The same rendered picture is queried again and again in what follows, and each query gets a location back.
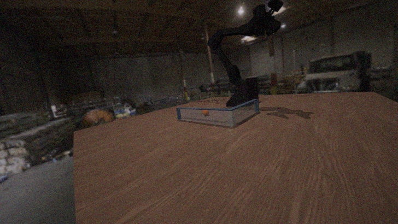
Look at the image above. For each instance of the low clear l-shaped wall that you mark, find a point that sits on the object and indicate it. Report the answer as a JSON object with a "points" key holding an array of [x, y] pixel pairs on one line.
{"points": [[219, 117]]}

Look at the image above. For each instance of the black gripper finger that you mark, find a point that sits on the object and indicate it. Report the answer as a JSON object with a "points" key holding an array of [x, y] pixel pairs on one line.
{"points": [[275, 4], [259, 24]]}

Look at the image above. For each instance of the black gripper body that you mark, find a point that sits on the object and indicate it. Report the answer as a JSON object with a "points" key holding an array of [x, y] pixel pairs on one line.
{"points": [[268, 18]]}

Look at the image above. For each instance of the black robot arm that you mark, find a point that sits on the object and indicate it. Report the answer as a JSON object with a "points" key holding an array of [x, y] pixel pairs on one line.
{"points": [[232, 70]]}

